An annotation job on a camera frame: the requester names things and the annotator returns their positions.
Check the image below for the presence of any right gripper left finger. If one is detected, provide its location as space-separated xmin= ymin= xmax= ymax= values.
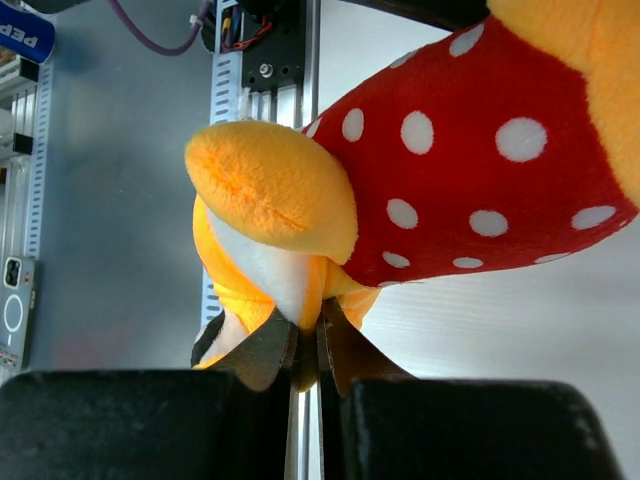
xmin=214 ymin=311 xmax=299 ymax=479

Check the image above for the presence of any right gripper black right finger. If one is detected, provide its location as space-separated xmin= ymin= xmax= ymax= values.
xmin=316 ymin=298 xmax=415 ymax=479

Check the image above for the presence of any smartphone in clear case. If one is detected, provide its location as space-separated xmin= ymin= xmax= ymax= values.
xmin=1 ymin=256 xmax=38 ymax=374

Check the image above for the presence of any blue soda can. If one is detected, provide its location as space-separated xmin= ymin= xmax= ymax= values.
xmin=0 ymin=2 xmax=56 ymax=64

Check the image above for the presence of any aluminium mounting rail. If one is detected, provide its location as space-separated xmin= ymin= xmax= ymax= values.
xmin=238 ymin=1 xmax=323 ymax=479

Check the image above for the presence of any perforated cable duct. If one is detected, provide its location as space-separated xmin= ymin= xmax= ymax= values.
xmin=201 ymin=52 xmax=242 ymax=326

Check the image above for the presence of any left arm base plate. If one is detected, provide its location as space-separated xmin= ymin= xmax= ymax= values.
xmin=199 ymin=0 xmax=309 ymax=94

